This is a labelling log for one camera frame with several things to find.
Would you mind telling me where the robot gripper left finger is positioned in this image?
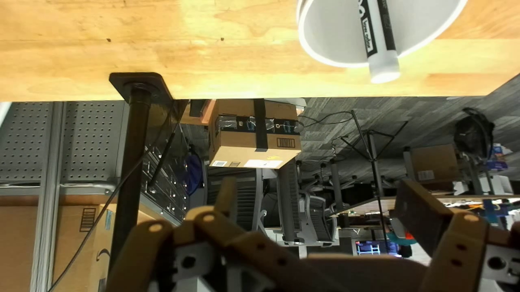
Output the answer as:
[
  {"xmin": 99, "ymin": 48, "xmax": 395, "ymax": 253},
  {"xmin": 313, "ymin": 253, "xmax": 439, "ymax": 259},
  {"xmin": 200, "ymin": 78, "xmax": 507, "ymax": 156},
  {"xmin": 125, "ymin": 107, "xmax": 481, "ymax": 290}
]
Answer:
[{"xmin": 104, "ymin": 206, "xmax": 326, "ymax": 292}]

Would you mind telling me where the black tripod stand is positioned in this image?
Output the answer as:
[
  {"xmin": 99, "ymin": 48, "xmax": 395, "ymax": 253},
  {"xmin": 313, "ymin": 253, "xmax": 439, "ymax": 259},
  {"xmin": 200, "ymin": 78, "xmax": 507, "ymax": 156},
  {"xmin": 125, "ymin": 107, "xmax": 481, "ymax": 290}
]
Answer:
[{"xmin": 302, "ymin": 110, "xmax": 411, "ymax": 245}]

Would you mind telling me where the black mesh office chair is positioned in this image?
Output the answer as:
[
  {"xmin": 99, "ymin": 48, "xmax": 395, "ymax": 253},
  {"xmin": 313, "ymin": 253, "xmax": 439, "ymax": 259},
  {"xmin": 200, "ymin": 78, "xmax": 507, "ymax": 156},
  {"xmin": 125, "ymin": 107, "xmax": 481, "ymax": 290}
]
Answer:
[{"xmin": 216, "ymin": 160, "xmax": 338, "ymax": 248}]

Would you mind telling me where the large cardboard shipping box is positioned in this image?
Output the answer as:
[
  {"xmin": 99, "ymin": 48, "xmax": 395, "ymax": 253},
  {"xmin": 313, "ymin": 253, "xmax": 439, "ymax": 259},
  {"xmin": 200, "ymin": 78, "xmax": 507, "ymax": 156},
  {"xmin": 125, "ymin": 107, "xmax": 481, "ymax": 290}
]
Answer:
[{"xmin": 0, "ymin": 201, "xmax": 180, "ymax": 292}]

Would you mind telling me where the grey perforated metal cabinet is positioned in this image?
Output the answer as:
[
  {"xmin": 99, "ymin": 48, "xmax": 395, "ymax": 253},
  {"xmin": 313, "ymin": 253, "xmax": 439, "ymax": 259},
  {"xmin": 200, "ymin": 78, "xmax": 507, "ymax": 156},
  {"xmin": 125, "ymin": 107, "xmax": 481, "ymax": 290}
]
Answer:
[{"xmin": 0, "ymin": 102, "xmax": 192, "ymax": 217}]

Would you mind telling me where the white foam cup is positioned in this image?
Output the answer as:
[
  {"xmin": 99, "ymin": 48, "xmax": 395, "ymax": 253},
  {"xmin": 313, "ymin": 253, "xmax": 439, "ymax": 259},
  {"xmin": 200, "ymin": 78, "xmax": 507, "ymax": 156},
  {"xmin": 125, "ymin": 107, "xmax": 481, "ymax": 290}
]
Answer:
[{"xmin": 296, "ymin": 0, "xmax": 469, "ymax": 70}]

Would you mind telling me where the robot gripper right finger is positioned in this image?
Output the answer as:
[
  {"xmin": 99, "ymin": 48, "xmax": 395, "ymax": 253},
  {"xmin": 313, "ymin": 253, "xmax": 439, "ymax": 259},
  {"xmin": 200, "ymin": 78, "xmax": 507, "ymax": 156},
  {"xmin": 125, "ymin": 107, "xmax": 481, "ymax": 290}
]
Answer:
[{"xmin": 395, "ymin": 180, "xmax": 520, "ymax": 292}]

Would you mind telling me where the black marker white label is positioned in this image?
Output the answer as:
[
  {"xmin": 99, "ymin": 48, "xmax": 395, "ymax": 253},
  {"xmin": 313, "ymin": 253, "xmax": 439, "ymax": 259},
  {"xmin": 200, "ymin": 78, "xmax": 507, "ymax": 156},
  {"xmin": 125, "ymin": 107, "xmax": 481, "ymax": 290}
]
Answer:
[{"xmin": 356, "ymin": 0, "xmax": 403, "ymax": 86}]

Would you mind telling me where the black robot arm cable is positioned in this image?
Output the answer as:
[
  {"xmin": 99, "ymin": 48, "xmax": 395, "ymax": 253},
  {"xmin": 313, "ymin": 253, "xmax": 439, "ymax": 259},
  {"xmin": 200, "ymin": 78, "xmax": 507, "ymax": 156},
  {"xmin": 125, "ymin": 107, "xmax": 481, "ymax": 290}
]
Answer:
[{"xmin": 47, "ymin": 123, "xmax": 180, "ymax": 292}]

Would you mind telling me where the grey office chair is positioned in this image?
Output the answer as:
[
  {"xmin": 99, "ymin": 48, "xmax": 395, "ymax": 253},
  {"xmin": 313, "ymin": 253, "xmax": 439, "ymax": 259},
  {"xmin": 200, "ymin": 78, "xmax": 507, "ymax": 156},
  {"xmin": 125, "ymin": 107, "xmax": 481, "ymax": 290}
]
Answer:
[{"xmin": 453, "ymin": 107, "xmax": 497, "ymax": 164}]

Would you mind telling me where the black pole with base plate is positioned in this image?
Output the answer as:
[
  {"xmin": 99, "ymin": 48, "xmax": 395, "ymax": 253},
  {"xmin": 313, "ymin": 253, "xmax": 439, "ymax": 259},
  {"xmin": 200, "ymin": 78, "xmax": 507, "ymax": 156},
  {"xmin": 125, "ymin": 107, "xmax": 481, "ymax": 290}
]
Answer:
[{"xmin": 107, "ymin": 71, "xmax": 177, "ymax": 272}]

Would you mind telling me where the lit computer monitor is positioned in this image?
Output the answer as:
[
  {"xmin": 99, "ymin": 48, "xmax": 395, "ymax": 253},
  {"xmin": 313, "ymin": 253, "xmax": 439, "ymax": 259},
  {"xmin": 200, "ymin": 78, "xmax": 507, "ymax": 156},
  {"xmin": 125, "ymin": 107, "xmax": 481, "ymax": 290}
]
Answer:
[{"xmin": 351, "ymin": 237, "xmax": 403, "ymax": 258}]

